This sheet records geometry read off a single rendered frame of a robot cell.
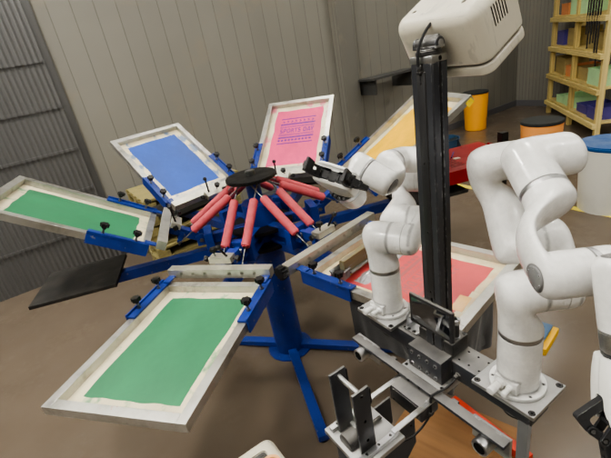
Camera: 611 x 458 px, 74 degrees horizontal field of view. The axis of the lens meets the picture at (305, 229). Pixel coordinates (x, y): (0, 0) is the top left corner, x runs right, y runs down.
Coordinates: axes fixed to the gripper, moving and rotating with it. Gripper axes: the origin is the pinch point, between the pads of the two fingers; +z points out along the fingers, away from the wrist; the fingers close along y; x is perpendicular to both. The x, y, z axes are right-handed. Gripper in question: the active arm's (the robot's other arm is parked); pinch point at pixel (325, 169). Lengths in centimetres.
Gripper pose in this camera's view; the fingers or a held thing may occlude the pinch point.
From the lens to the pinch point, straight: 88.9
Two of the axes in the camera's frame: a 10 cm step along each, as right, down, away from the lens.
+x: -3.6, 9.3, 0.0
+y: 8.7, 3.3, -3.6
